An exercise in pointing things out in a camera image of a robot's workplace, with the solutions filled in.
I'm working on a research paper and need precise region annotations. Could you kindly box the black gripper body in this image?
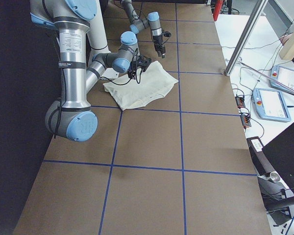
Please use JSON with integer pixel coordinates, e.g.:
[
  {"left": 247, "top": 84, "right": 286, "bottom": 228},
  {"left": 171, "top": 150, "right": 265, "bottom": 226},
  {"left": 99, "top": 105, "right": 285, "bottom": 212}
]
[
  {"left": 152, "top": 31, "right": 172, "bottom": 53},
  {"left": 129, "top": 55, "right": 151, "bottom": 72}
]

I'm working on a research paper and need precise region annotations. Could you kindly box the white long-sleeve shirt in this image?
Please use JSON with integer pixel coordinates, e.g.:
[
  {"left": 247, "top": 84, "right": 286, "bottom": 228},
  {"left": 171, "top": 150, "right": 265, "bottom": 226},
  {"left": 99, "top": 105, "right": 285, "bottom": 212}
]
[{"left": 103, "top": 61, "right": 178, "bottom": 111}]

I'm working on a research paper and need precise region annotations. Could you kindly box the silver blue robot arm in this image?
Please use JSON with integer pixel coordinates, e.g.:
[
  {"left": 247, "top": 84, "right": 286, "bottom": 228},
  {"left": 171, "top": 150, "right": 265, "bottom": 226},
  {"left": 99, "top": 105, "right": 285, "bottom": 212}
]
[
  {"left": 120, "top": 0, "right": 171, "bottom": 58},
  {"left": 30, "top": 0, "right": 151, "bottom": 142}
]

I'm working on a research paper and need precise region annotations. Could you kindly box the blue tape line crosswise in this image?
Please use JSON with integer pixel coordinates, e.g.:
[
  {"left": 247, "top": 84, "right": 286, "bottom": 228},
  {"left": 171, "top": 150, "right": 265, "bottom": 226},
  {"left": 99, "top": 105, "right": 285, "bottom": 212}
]
[{"left": 91, "top": 105, "right": 240, "bottom": 117}]

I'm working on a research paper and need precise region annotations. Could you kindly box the red fire extinguisher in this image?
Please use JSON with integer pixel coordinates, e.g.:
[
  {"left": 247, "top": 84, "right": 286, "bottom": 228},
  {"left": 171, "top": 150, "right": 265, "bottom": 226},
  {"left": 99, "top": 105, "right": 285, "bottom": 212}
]
[{"left": 213, "top": 0, "right": 223, "bottom": 22}]

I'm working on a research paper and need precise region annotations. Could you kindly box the near blue tape line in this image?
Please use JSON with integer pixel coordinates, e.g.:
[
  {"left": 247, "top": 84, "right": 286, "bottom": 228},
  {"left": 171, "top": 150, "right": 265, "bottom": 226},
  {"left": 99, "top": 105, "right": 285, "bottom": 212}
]
[{"left": 43, "top": 160, "right": 257, "bottom": 177}]

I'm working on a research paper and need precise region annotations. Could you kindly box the lower teach pendant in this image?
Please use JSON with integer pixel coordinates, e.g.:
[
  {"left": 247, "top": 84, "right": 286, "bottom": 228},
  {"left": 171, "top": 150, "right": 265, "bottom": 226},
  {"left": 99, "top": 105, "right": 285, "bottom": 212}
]
[{"left": 252, "top": 88, "right": 291, "bottom": 122}]

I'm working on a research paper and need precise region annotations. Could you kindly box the teach pendant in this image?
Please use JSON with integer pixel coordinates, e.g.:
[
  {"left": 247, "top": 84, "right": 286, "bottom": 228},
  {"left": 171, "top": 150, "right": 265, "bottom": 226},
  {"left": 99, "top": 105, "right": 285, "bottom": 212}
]
[
  {"left": 270, "top": 65, "right": 294, "bottom": 92},
  {"left": 252, "top": 88, "right": 291, "bottom": 122}
]

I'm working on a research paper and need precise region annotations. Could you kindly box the wooden beam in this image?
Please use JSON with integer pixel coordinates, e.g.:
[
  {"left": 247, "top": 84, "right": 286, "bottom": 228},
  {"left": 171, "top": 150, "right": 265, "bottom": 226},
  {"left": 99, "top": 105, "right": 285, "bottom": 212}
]
[{"left": 279, "top": 0, "right": 294, "bottom": 61}]

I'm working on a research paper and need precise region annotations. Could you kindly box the upper teach pendant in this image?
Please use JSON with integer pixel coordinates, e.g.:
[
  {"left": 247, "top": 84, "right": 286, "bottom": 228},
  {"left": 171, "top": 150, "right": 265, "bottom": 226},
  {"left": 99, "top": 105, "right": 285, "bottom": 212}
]
[{"left": 270, "top": 65, "right": 294, "bottom": 92}]

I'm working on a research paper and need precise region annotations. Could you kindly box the thin metal rod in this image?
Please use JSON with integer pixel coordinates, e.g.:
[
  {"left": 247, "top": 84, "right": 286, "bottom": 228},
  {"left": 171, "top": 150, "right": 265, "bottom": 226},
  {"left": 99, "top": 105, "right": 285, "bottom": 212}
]
[{"left": 240, "top": 62, "right": 294, "bottom": 94}]

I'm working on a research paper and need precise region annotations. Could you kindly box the black box white label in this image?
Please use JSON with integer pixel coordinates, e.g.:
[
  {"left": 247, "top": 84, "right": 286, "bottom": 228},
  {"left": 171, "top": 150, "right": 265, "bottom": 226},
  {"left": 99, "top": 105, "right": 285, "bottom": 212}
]
[{"left": 246, "top": 137, "right": 275, "bottom": 176}]

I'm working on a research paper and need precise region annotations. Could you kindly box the black monitor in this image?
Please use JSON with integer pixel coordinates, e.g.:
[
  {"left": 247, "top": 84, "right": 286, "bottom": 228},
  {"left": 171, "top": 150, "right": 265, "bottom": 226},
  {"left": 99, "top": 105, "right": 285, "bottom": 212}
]
[{"left": 262, "top": 122, "right": 294, "bottom": 193}]

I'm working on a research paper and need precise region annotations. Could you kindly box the metal cup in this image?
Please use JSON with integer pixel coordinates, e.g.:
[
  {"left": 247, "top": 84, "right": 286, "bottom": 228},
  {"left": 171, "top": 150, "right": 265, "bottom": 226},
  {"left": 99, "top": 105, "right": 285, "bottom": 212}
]
[{"left": 264, "top": 171, "right": 281, "bottom": 183}]

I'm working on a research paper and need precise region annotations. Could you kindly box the black monitor stand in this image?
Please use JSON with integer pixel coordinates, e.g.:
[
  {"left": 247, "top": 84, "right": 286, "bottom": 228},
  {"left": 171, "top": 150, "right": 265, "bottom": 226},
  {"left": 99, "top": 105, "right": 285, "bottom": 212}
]
[{"left": 262, "top": 189, "right": 294, "bottom": 225}]

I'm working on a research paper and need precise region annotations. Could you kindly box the aluminium frame post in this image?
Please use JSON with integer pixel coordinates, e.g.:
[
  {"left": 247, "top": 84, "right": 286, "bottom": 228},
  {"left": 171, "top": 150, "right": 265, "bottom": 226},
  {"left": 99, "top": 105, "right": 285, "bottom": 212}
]
[{"left": 224, "top": 0, "right": 268, "bottom": 76}]

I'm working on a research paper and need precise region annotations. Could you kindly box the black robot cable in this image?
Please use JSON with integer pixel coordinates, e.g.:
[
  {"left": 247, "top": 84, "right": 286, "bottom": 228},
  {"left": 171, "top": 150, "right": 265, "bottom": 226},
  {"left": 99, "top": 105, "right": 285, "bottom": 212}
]
[{"left": 52, "top": 31, "right": 144, "bottom": 140}]

